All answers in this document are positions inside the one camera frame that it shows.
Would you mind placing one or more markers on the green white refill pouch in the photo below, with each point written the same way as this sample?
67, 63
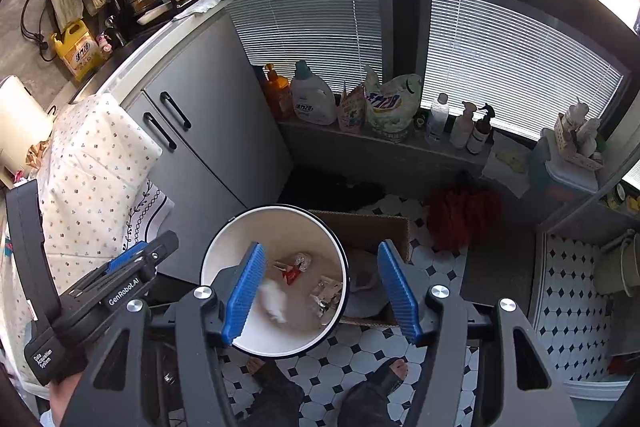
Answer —
392, 112

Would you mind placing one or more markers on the red snack wrapper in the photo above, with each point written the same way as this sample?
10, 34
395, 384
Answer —
290, 274

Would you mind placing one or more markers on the grey kitchen cabinet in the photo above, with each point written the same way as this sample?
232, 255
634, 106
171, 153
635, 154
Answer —
220, 117

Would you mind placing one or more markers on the person's left foot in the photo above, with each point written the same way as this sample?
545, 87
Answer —
272, 394

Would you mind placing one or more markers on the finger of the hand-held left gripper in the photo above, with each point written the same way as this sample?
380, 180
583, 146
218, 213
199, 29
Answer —
150, 266
130, 254

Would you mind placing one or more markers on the orange pump bottle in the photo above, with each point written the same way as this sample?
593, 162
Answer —
277, 97

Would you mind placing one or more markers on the wide white window blind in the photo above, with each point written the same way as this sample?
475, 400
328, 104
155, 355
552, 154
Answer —
510, 57

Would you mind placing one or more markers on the dark floor mat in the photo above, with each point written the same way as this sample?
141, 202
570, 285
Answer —
495, 277

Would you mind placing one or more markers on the person's left hand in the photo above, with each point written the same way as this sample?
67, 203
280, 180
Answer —
65, 394

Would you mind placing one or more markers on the crumpled silver foil wrapper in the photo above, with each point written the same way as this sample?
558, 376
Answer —
325, 294

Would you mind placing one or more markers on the white yellow stained cloth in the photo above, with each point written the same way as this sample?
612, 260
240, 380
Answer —
510, 167

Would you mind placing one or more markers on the clear plastic bottle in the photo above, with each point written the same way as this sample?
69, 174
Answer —
436, 119

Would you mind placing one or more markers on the pink refill pouch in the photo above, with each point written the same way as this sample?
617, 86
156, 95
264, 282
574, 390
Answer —
351, 112

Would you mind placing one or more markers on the cream air fryer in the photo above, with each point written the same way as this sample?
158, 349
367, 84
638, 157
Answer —
20, 127

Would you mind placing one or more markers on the brown cardboard box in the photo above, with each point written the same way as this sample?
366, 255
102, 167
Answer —
360, 232

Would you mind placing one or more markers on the white black-rimmed trash bin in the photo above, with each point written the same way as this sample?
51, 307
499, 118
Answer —
300, 234

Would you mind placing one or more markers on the white floral tablecloth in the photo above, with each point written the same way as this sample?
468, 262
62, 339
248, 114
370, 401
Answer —
90, 187

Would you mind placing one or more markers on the person's right foot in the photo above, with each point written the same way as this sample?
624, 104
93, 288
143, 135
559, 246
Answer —
372, 394

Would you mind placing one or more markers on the white holder with bottles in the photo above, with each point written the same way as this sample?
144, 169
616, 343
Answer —
580, 137

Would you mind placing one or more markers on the brown paper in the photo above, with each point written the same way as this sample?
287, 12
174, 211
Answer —
37, 154

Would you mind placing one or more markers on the white plastic bag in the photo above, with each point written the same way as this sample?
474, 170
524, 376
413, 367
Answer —
365, 284

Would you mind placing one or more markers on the red cloth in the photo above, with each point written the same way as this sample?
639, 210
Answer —
462, 217

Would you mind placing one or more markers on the white laundry detergent bottle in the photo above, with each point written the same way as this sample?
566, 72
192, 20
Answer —
312, 99

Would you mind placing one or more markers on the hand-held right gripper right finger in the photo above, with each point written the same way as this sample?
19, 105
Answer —
397, 292

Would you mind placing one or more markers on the yellow dish soap bottle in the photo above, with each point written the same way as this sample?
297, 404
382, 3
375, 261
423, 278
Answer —
77, 52

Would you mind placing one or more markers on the white cloth black leaf print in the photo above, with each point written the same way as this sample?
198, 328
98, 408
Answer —
150, 212

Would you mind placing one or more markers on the teal plastic container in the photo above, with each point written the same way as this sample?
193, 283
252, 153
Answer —
560, 187

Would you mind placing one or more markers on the white crumpled tissue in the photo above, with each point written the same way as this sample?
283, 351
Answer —
275, 302

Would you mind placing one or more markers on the white bucket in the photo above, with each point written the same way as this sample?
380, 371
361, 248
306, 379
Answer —
617, 264

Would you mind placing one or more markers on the person's foot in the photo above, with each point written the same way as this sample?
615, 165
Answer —
372, 394
272, 394

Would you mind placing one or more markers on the narrow white window blind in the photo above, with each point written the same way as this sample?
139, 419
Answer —
310, 27

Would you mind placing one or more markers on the white pump bottle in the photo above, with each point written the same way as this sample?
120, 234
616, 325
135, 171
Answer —
461, 129

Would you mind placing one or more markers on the pink faucet attachment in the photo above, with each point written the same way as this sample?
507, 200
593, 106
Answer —
104, 44

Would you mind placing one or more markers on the brown spray bottle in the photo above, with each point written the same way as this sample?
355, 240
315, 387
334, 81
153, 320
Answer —
479, 132

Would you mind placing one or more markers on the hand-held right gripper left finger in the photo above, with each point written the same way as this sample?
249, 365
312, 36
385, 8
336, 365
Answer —
245, 292

